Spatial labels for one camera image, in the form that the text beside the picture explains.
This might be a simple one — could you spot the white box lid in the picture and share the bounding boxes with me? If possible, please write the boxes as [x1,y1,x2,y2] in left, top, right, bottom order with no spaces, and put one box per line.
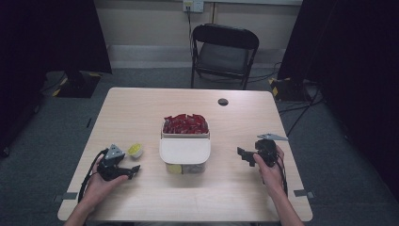
[158,137,212,165]

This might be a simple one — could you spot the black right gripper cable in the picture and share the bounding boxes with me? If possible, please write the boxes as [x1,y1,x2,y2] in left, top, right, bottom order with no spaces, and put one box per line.
[275,155,289,198]

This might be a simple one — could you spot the black stand base yellow tape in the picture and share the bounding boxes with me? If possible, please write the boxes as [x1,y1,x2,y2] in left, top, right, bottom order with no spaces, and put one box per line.
[268,76,311,103]

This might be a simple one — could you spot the white wall outlet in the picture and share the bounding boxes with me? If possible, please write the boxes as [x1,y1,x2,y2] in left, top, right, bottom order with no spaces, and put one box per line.
[183,0,205,14]

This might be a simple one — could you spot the black folding chair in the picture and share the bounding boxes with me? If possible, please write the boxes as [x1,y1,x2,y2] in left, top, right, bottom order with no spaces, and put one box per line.
[189,23,261,90]

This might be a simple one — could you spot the yellow jelly cup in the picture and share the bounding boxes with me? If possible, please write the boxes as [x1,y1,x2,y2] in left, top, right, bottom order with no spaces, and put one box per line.
[127,142,144,159]
[166,163,184,175]

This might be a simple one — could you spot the black floor cables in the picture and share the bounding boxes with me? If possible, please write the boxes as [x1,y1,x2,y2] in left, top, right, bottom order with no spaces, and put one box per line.
[277,88,325,138]

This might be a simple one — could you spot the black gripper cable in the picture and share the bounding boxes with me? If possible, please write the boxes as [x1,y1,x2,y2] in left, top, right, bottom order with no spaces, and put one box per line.
[275,155,289,198]
[77,148,109,203]

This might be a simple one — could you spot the pile of red packets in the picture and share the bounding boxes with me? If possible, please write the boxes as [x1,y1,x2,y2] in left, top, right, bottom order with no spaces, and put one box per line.
[163,113,210,135]

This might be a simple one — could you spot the grey tape strip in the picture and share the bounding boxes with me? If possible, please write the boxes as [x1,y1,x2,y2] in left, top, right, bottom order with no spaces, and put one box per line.
[293,188,315,199]
[52,191,79,202]

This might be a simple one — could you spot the person's left hand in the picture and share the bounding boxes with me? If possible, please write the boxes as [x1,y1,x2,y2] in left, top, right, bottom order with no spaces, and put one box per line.
[83,156,130,209]

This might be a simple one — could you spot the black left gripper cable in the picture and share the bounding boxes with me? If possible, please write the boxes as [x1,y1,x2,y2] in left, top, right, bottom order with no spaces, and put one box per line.
[77,148,109,203]

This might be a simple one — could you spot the white storage box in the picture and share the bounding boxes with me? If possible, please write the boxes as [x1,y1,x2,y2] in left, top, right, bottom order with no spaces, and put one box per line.
[158,121,212,175]

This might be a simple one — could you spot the person's right hand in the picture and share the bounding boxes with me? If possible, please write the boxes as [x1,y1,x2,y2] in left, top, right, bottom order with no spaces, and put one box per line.
[252,146,286,197]

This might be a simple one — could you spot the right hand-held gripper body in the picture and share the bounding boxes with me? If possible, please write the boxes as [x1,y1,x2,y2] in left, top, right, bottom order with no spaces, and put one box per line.
[254,133,289,168]

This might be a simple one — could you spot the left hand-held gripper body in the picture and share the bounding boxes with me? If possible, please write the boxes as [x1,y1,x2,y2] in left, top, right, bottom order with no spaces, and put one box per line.
[97,143,130,182]

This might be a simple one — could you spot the black outlet cable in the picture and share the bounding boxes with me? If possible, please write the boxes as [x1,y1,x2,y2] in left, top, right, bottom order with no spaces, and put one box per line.
[186,5,195,59]

